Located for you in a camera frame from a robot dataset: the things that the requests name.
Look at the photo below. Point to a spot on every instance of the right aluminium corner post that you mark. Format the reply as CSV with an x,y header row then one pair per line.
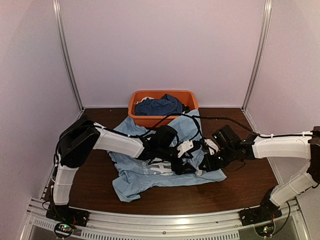
x,y
264,30

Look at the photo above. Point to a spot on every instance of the painted round brooch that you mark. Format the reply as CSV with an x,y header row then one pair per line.
x,y
199,172

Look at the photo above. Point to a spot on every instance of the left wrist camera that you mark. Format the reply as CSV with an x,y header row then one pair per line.
x,y
187,146

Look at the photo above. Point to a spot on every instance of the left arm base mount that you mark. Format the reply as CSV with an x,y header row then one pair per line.
x,y
68,216

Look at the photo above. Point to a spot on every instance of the dark blue garment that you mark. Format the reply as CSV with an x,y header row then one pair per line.
x,y
164,106

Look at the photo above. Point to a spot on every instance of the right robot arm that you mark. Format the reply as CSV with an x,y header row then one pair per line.
x,y
305,145

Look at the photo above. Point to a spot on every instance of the light blue printed t-shirt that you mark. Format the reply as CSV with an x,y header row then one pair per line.
x,y
136,176

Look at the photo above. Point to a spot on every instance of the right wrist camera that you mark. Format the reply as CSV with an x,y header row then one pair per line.
x,y
225,142

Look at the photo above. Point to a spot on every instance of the orange plastic basin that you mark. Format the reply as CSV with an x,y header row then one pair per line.
x,y
184,96

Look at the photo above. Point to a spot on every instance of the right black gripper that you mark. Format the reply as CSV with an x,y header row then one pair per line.
x,y
210,167

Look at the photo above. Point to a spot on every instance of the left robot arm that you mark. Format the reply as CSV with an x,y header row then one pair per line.
x,y
76,143

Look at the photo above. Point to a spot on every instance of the left aluminium corner post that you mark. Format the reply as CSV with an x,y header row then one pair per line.
x,y
65,53

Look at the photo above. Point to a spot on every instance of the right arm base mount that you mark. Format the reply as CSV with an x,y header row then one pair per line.
x,y
259,214

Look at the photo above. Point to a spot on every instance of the aluminium corner post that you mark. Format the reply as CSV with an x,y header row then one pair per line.
x,y
264,30
65,53

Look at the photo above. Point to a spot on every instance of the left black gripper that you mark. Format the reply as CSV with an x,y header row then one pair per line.
x,y
180,170

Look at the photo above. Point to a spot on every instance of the aluminium front rail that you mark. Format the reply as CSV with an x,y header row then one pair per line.
x,y
224,225

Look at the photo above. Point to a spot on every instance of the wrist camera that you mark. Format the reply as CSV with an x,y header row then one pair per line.
x,y
187,146
225,142

